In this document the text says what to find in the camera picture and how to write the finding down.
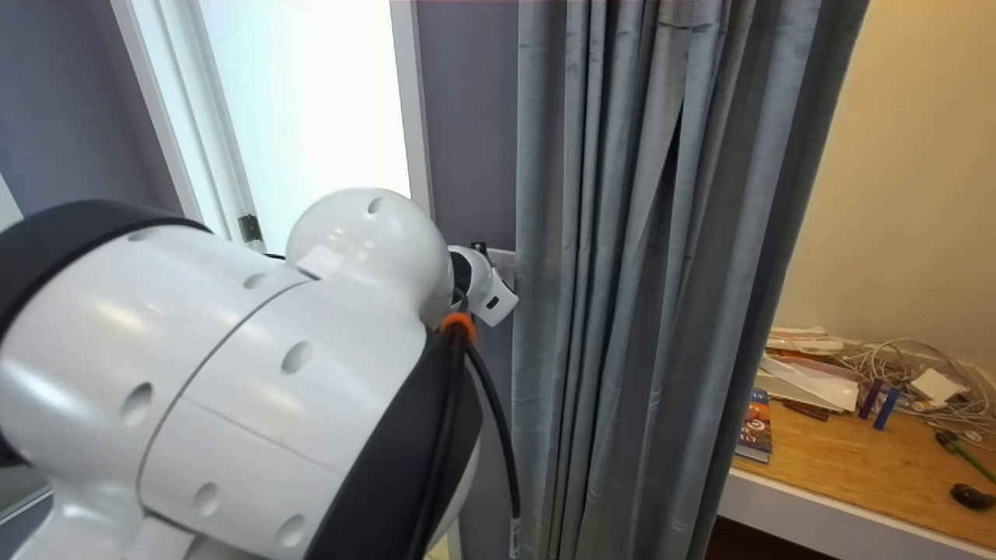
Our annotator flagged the grey curtain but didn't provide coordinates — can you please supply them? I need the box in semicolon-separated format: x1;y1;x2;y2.
511;0;870;560

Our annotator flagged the dark door hinge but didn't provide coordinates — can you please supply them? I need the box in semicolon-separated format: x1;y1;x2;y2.
235;207;266;248

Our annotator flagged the colourful book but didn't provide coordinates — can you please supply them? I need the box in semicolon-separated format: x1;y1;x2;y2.
733;384;778;467

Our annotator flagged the stack of papers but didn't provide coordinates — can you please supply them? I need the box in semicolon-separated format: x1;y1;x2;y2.
760;322;864;420

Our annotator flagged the wooden desk with white edge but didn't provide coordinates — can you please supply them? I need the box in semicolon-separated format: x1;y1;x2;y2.
712;388;996;560

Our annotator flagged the white charger block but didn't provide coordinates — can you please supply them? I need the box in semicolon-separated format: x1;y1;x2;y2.
909;364;970;411

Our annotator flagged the small black object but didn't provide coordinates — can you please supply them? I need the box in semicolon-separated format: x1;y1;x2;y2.
947;480;996;512

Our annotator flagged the orange cable clip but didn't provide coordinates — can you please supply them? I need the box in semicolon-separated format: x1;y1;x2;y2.
437;308;479;345

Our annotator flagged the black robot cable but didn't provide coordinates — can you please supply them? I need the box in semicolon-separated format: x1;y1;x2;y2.
410;320;522;560

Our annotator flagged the white bathroom door frame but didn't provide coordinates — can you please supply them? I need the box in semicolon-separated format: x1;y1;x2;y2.
105;0;437;257

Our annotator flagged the white cable bundle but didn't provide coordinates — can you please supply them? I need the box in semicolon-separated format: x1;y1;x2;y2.
838;334;996;446

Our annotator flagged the green handled tool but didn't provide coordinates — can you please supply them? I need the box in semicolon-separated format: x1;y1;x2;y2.
931;427;996;489

